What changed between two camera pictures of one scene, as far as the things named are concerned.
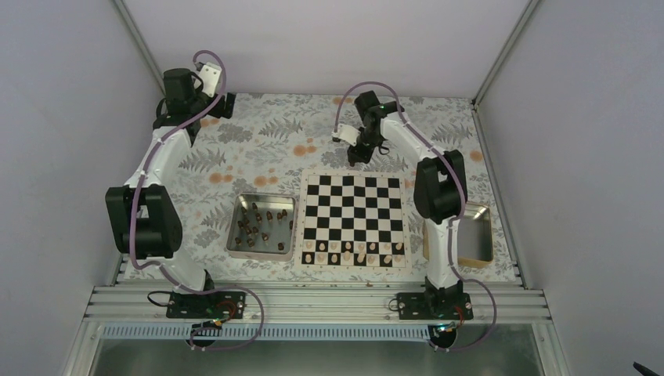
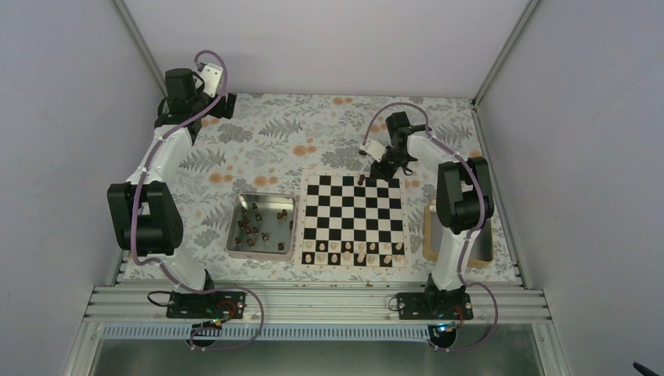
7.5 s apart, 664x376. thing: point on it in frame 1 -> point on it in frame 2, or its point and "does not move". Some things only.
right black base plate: (434, 305) does not move
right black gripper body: (365, 156) -> (399, 159)
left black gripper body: (218, 111) does not move
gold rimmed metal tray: (474, 236) does not move
